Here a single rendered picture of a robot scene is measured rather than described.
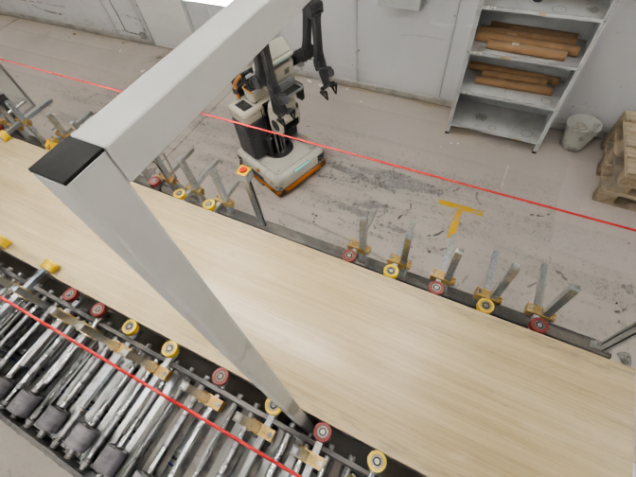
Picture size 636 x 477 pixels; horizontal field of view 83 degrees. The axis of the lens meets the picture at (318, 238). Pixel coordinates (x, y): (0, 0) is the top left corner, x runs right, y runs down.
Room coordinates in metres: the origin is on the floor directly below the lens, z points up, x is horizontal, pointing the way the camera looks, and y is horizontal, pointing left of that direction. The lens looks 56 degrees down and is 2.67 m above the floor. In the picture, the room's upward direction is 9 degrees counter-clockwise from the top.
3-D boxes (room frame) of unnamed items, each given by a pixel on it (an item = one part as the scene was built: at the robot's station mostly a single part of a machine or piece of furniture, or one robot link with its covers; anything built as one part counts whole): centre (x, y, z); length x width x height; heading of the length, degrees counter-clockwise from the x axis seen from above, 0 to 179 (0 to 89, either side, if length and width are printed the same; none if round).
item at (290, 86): (2.52, 0.07, 0.99); 0.28 x 0.16 x 0.22; 126
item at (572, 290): (0.57, -1.09, 0.91); 0.04 x 0.04 x 0.48; 57
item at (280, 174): (2.76, 0.24, 0.16); 0.67 x 0.64 x 0.25; 36
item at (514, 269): (0.71, -0.88, 0.92); 0.04 x 0.04 x 0.48; 57
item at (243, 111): (2.83, 0.30, 0.59); 0.55 x 0.34 x 0.83; 126
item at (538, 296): (0.67, -1.10, 0.82); 0.43 x 0.03 x 0.04; 147
